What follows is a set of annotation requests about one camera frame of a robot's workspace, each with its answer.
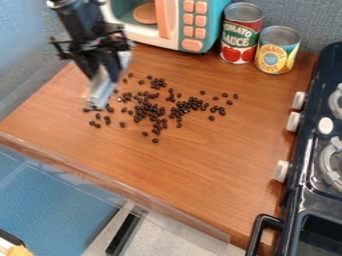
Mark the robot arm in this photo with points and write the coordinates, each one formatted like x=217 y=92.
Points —
x=78 y=15

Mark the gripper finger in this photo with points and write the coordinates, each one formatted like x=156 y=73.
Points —
x=91 y=68
x=115 y=68

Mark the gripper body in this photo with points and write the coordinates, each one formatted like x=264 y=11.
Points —
x=91 y=45

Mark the toy microwave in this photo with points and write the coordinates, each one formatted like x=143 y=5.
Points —
x=178 y=23

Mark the grey tool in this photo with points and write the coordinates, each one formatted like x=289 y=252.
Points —
x=102 y=88

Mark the red tomato can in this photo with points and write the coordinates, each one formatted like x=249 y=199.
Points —
x=240 y=36

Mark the pile of black bits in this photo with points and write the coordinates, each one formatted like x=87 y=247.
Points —
x=153 y=108

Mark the yellow pineapple can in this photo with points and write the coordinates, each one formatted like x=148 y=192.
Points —
x=276 y=51

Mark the toy stove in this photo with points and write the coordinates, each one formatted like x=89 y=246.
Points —
x=318 y=160

